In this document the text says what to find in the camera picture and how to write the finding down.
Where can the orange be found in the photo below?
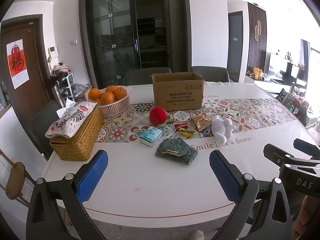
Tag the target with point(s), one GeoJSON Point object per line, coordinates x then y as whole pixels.
{"type": "Point", "coordinates": [94, 94]}
{"type": "Point", "coordinates": [111, 88]}
{"type": "Point", "coordinates": [107, 98]}
{"type": "Point", "coordinates": [120, 93]}

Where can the white plush toy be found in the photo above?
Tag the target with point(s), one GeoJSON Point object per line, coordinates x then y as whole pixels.
{"type": "Point", "coordinates": [222, 129]}

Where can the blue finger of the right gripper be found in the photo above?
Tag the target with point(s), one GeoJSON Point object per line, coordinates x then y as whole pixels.
{"type": "Point", "coordinates": [281, 158]}
{"type": "Point", "coordinates": [306, 147]}

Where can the person right hand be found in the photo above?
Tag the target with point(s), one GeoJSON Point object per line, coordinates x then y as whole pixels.
{"type": "Point", "coordinates": [302, 220]}

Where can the white shoe shelf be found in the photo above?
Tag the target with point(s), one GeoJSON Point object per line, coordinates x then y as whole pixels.
{"type": "Point", "coordinates": [63, 86]}

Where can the orange right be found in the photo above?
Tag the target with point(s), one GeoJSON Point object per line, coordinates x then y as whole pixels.
{"type": "Point", "coordinates": [120, 93]}

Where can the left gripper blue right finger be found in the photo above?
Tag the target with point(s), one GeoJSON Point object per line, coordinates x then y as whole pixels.
{"type": "Point", "coordinates": [228, 175]}

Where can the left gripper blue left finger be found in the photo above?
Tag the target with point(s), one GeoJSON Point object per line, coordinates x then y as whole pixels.
{"type": "Point", "coordinates": [89, 175]}

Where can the blue tissue pack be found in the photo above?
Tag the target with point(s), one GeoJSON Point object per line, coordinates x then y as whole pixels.
{"type": "Point", "coordinates": [150, 136]}

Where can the orange back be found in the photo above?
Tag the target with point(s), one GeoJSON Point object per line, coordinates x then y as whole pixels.
{"type": "Point", "coordinates": [111, 88]}

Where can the patterned table cloth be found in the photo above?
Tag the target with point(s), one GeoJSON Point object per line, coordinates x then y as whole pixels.
{"type": "Point", "coordinates": [141, 190]}

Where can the brown entrance door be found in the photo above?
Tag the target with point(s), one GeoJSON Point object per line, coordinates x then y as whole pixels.
{"type": "Point", "coordinates": [33, 95]}

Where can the red pompom toy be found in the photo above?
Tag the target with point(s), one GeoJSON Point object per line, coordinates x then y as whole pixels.
{"type": "Point", "coordinates": [157, 116]}

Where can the white intercom panel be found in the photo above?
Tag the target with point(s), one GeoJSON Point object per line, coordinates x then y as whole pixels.
{"type": "Point", "coordinates": [53, 53]}

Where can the gold biscuit packet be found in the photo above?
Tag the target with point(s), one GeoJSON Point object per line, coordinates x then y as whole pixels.
{"type": "Point", "coordinates": [201, 122]}

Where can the orange left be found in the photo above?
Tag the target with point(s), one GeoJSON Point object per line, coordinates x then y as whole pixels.
{"type": "Point", "coordinates": [94, 94]}

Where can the orange front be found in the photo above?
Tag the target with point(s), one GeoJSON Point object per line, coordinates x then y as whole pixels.
{"type": "Point", "coordinates": [107, 98]}

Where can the red fu poster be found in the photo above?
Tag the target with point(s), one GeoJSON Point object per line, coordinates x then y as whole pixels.
{"type": "Point", "coordinates": [16, 63]}

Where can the wooden stool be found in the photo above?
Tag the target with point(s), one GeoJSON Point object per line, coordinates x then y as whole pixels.
{"type": "Point", "coordinates": [18, 175]}

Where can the white fruit basket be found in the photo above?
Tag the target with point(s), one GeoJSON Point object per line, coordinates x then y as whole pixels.
{"type": "Point", "coordinates": [116, 107]}

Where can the dark chair left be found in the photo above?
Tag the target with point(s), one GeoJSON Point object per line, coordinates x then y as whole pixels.
{"type": "Point", "coordinates": [143, 76]}

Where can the red candy wrapper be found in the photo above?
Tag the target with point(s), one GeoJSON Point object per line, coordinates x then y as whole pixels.
{"type": "Point", "coordinates": [178, 125]}

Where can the dark glass cabinet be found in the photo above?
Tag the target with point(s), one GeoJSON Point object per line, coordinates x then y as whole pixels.
{"type": "Point", "coordinates": [119, 36]}

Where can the dark chair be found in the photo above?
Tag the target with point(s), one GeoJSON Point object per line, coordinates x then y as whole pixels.
{"type": "Point", "coordinates": [143, 76]}
{"type": "Point", "coordinates": [212, 74]}

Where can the brown cardboard box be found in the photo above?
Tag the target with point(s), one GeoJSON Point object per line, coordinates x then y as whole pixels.
{"type": "Point", "coordinates": [178, 91]}

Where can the yellow snack packet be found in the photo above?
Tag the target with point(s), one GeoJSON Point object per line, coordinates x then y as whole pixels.
{"type": "Point", "coordinates": [187, 132]}

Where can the grey side chair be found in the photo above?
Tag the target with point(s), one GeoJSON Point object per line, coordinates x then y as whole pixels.
{"type": "Point", "coordinates": [39, 125]}

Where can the dark chair right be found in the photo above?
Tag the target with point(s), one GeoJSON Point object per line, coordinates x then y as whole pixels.
{"type": "Point", "coordinates": [212, 74]}

